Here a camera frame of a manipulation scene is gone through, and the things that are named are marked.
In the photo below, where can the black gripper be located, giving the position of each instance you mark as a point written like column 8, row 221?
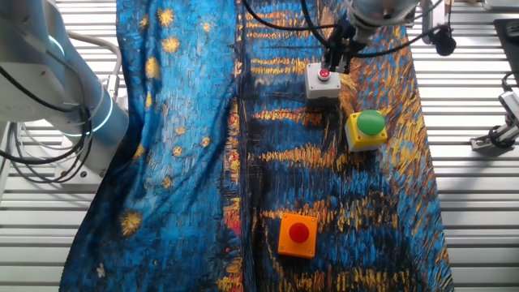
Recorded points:
column 340, row 38

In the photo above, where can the grey box red button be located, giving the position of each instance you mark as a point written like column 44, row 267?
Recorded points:
column 322, row 87

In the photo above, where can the yellow box green button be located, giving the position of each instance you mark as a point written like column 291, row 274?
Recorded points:
column 365, row 136

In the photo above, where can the orange box red button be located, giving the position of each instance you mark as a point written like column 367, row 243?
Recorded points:
column 298, row 237

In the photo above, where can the wooden block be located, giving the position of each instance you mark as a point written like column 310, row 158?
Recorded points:
column 449, row 2

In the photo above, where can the black pad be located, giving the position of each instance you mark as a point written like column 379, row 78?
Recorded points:
column 507, row 44

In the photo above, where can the starry night painting cloth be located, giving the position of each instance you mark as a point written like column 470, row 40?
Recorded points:
column 182, row 182

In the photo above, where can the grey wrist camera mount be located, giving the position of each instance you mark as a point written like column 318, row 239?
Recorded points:
column 427, row 16

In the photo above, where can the aluminium frame bar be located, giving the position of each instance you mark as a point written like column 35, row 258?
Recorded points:
column 500, row 4

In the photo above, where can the aluminium camera stand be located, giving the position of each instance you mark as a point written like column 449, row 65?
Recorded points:
column 494, row 140

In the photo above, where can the small silver camera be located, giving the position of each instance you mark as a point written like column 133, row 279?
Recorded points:
column 511, row 107

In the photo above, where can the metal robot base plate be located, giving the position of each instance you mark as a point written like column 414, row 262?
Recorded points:
column 77, row 178

